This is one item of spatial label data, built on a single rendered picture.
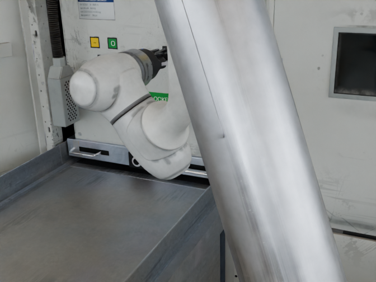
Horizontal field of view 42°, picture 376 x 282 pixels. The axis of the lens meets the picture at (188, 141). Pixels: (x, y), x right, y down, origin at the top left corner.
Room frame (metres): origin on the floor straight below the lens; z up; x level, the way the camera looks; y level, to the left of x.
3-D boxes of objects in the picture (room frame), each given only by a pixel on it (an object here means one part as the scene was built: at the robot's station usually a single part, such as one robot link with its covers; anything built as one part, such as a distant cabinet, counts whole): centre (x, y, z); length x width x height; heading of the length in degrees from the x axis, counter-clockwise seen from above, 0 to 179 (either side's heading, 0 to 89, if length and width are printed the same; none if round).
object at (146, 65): (1.07, 0.12, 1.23); 0.09 x 0.06 x 0.09; 65
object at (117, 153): (1.39, 0.13, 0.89); 0.54 x 0.05 x 0.06; 65
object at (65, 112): (1.40, 0.36, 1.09); 0.08 x 0.05 x 0.17; 155
